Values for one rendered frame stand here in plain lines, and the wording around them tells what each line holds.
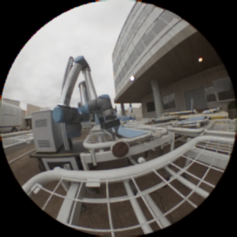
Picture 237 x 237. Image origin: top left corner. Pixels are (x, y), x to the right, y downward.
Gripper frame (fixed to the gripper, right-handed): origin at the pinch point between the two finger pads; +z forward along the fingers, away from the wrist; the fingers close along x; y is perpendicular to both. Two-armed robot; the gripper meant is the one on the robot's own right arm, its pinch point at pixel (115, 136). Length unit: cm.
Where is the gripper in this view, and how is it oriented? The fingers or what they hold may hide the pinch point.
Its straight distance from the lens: 60.1
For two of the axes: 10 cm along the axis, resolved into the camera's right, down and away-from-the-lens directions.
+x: -8.8, 2.8, -3.8
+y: -3.8, 0.4, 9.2
